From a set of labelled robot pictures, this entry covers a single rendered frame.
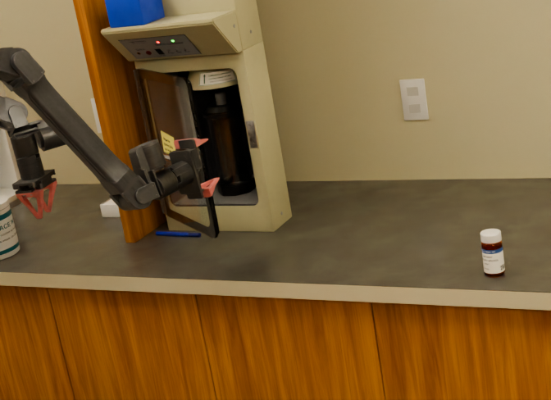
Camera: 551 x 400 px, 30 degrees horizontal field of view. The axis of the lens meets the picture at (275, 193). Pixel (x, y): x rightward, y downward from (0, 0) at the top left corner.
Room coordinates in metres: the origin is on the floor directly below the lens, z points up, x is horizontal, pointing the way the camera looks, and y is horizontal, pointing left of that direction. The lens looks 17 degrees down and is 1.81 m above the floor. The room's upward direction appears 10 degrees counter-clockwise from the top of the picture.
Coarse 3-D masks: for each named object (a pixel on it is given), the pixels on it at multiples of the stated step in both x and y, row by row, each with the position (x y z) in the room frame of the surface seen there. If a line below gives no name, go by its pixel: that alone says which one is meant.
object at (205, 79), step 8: (192, 72) 2.60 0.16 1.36; (200, 72) 2.57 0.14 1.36; (208, 72) 2.56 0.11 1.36; (216, 72) 2.55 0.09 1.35; (224, 72) 2.56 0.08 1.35; (232, 72) 2.56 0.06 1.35; (192, 80) 2.58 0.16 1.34; (200, 80) 2.56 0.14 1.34; (208, 80) 2.55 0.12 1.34; (216, 80) 2.55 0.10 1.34; (224, 80) 2.55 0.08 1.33; (232, 80) 2.55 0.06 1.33; (200, 88) 2.56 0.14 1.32; (208, 88) 2.55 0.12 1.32; (216, 88) 2.54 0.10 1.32
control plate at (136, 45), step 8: (120, 40) 2.53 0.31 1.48; (128, 40) 2.52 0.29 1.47; (136, 40) 2.51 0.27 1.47; (144, 40) 2.50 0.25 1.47; (152, 40) 2.49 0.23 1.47; (160, 40) 2.48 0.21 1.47; (168, 40) 2.48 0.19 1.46; (176, 40) 2.47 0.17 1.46; (184, 40) 2.46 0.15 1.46; (128, 48) 2.55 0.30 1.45; (136, 48) 2.54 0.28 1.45; (144, 48) 2.53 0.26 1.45; (152, 48) 2.52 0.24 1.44; (160, 48) 2.52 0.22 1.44; (168, 48) 2.51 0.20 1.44; (192, 48) 2.48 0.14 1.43; (136, 56) 2.57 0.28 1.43; (144, 56) 2.56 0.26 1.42; (152, 56) 2.55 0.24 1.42; (160, 56) 2.54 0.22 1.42; (168, 56) 2.53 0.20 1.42
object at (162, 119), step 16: (144, 80) 2.57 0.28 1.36; (160, 80) 2.48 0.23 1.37; (176, 80) 2.39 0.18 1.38; (144, 96) 2.59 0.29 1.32; (160, 96) 2.49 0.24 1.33; (176, 96) 2.40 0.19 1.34; (160, 112) 2.51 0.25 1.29; (176, 112) 2.42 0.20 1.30; (192, 112) 2.34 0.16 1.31; (160, 128) 2.53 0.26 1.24; (176, 128) 2.44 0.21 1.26; (192, 128) 2.36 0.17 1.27; (160, 144) 2.55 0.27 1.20; (176, 192) 2.51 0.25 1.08; (176, 208) 2.53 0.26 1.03; (192, 208) 2.44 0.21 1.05; (208, 208) 2.35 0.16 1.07; (192, 224) 2.46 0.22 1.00; (208, 224) 2.37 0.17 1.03
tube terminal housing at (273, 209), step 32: (192, 0) 2.53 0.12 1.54; (224, 0) 2.49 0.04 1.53; (256, 32) 2.54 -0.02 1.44; (160, 64) 2.59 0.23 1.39; (192, 64) 2.54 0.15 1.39; (224, 64) 2.50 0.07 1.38; (256, 64) 2.52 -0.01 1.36; (256, 96) 2.50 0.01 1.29; (256, 128) 2.47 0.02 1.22; (256, 160) 2.48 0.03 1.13; (224, 224) 2.54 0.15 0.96; (256, 224) 2.50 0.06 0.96
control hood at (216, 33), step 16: (176, 16) 2.53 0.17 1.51; (192, 16) 2.48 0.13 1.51; (208, 16) 2.43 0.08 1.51; (224, 16) 2.42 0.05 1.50; (112, 32) 2.51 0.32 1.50; (128, 32) 2.49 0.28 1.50; (144, 32) 2.47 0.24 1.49; (160, 32) 2.46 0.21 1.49; (176, 32) 2.44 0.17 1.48; (192, 32) 2.42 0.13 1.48; (208, 32) 2.41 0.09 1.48; (224, 32) 2.41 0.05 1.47; (208, 48) 2.47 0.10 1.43; (224, 48) 2.45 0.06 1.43; (240, 48) 2.46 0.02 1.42
